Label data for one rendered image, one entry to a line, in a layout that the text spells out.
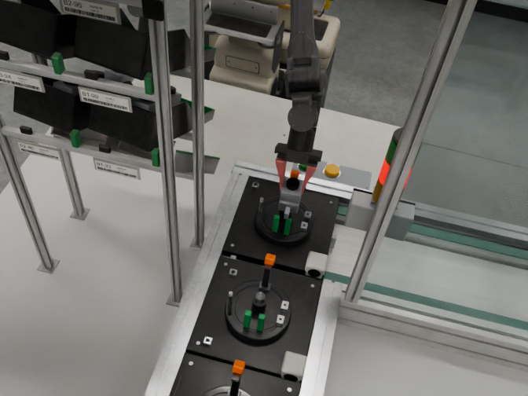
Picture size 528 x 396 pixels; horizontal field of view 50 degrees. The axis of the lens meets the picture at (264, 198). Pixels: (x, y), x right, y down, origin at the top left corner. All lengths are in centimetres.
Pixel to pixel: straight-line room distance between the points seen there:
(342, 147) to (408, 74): 193
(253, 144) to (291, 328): 68
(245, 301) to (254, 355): 12
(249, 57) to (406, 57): 190
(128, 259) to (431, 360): 75
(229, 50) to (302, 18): 80
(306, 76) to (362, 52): 252
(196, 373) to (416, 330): 50
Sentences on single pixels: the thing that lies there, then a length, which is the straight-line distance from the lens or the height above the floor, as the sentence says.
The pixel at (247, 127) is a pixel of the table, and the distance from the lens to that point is 176.
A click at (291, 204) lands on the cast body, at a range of 127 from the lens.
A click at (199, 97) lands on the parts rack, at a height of 134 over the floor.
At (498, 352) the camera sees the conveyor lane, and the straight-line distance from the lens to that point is 140.
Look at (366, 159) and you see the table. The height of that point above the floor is 86.
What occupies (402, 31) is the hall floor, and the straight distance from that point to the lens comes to 402.
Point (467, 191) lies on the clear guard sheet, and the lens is 101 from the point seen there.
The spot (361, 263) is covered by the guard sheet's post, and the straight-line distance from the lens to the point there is 117.
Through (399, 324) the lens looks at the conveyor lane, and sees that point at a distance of 134.
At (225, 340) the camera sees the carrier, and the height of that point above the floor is 97.
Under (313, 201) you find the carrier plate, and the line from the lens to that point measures 143.
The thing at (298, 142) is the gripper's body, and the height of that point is 121.
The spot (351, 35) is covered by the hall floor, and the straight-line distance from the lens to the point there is 385.
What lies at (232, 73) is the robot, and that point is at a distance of 206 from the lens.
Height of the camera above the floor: 204
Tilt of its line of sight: 49 degrees down
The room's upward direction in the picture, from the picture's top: 7 degrees clockwise
